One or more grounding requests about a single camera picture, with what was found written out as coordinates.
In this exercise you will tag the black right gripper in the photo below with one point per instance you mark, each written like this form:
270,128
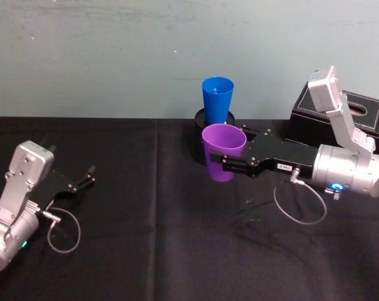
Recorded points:
280,153

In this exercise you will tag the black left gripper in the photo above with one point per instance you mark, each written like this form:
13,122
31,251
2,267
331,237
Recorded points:
59,186

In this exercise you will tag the purple plastic cup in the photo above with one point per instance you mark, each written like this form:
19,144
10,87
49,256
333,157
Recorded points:
222,141

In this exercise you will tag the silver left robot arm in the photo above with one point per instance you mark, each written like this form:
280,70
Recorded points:
17,194

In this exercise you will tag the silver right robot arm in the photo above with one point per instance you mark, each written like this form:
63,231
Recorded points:
336,169

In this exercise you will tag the black round cup holder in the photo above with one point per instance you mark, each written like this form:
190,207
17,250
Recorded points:
199,125

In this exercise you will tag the blue plastic cup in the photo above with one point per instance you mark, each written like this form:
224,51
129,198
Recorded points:
216,103

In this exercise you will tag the black leather organizer box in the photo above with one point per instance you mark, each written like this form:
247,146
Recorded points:
305,119

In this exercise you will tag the black table cloth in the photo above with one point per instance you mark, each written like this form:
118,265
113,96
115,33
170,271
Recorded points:
164,244

